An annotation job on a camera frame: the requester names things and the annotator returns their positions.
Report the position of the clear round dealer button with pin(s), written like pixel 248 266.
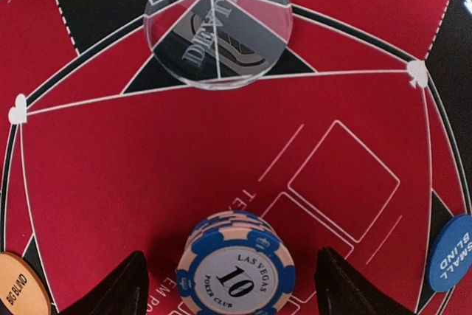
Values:
pixel 218 44

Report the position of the orange round blind button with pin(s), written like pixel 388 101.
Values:
pixel 22 291

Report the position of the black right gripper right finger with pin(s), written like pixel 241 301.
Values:
pixel 341 289

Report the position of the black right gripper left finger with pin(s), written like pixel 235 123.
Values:
pixel 124 291

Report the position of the round red black poker mat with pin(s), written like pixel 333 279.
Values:
pixel 358 139

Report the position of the blue round blind button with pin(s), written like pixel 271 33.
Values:
pixel 450 256

